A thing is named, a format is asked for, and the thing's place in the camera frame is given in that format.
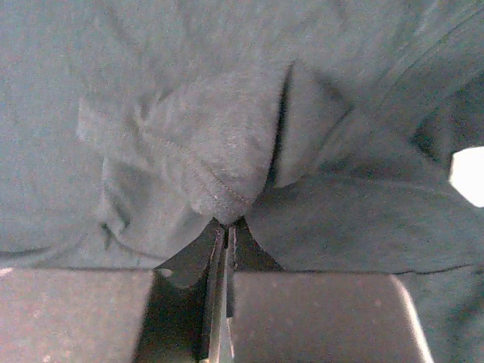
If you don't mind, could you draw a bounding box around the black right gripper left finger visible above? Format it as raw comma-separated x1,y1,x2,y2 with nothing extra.
1,224,225,362

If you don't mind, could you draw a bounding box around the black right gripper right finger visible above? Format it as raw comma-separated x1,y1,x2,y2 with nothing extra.
228,227,433,362

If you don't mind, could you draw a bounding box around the black t shirt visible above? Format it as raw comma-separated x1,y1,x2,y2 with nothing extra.
1,1,483,362

